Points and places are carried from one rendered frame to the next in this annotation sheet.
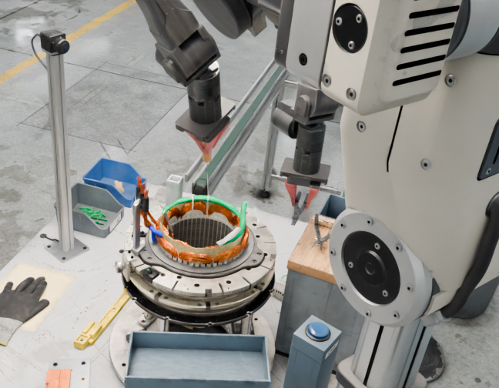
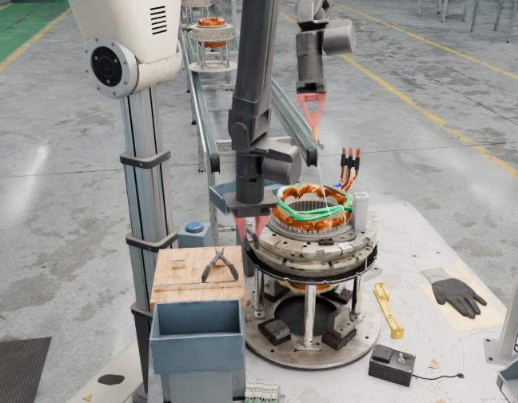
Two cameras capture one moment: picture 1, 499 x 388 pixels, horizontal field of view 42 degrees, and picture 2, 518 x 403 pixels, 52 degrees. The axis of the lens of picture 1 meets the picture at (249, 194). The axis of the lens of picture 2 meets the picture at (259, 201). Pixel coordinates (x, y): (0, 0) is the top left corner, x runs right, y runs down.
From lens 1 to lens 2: 215 cm
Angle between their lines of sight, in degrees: 117
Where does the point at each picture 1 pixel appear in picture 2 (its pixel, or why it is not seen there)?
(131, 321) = (364, 307)
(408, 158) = not seen: outside the picture
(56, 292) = (448, 314)
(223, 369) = not seen: hidden behind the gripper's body
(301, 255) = (232, 253)
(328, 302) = not seen: hidden behind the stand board
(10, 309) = (448, 282)
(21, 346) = (412, 276)
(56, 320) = (416, 297)
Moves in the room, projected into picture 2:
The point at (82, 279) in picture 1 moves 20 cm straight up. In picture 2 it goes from (448, 332) to (460, 268)
